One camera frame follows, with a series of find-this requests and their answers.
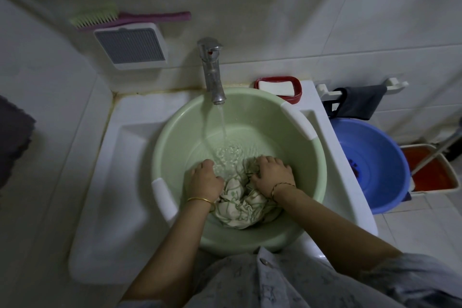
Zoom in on red soap dish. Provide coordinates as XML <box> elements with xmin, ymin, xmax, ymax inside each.
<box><xmin>253</xmin><ymin>76</ymin><xmax>302</xmax><ymax>105</ymax></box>

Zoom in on white wall towel rack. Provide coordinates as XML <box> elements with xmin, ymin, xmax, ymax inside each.
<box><xmin>314</xmin><ymin>77</ymin><xmax>410</xmax><ymax>102</ymax></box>

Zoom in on dark purple towel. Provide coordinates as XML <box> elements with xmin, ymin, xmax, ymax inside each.
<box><xmin>0</xmin><ymin>94</ymin><xmax>37</xmax><ymax>193</ymax></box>

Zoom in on white wall box grey ribbed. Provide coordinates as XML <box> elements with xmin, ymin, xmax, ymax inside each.
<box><xmin>93</xmin><ymin>22</ymin><xmax>169</xmax><ymax>71</ymax></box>

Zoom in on blue plastic basin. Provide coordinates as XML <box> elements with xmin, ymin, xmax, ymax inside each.
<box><xmin>329</xmin><ymin>117</ymin><xmax>412</xmax><ymax>215</ymax></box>

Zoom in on person's left hand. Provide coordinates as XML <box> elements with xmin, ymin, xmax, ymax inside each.
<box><xmin>184</xmin><ymin>159</ymin><xmax>225</xmax><ymax>207</ymax></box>

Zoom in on person's right hand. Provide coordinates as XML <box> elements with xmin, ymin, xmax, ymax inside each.
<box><xmin>249</xmin><ymin>155</ymin><xmax>296</xmax><ymax>202</ymax></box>

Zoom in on person's grey patterned shirt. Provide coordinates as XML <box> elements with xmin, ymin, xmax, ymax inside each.
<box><xmin>115</xmin><ymin>246</ymin><xmax>462</xmax><ymax>308</ymax></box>

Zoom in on metal faucet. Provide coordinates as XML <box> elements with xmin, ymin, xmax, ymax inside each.
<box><xmin>196</xmin><ymin>37</ymin><xmax>227</xmax><ymax>105</ymax></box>

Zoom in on white ceramic sink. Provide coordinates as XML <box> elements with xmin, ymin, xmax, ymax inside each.
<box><xmin>67</xmin><ymin>79</ymin><xmax>379</xmax><ymax>285</ymax></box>

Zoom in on green and pink scrub brush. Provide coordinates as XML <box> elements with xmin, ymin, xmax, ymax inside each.
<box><xmin>69</xmin><ymin>2</ymin><xmax>192</xmax><ymax>29</ymax></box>

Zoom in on light green plastic basin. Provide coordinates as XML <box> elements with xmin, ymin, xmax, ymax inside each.
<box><xmin>151</xmin><ymin>87</ymin><xmax>328</xmax><ymax>257</ymax></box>

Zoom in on dark grey cloth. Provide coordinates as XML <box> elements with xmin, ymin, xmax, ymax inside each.
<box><xmin>322</xmin><ymin>84</ymin><xmax>388</xmax><ymax>121</ymax></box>

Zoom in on gold bangle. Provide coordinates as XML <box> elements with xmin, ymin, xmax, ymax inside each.
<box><xmin>186</xmin><ymin>197</ymin><xmax>216</xmax><ymax>213</ymax></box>

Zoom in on person's right forearm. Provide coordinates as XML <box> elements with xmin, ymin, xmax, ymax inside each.
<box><xmin>271</xmin><ymin>187</ymin><xmax>403</xmax><ymax>280</ymax></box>

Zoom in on person's left forearm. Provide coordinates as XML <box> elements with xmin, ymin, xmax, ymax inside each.
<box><xmin>119</xmin><ymin>199</ymin><xmax>216</xmax><ymax>305</ymax></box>

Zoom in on cream leaf-patterned clothes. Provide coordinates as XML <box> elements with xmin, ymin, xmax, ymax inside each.
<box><xmin>210</xmin><ymin>157</ymin><xmax>283</xmax><ymax>230</ymax></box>

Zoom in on thin cord bracelet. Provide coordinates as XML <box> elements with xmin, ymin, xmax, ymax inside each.
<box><xmin>270</xmin><ymin>182</ymin><xmax>296</xmax><ymax>199</ymax></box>

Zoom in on white soap bar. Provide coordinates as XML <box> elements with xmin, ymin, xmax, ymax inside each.
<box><xmin>258</xmin><ymin>80</ymin><xmax>294</xmax><ymax>97</ymax></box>

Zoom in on red bucket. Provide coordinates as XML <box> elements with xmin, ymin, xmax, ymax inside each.
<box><xmin>399</xmin><ymin>143</ymin><xmax>460</xmax><ymax>195</ymax></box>

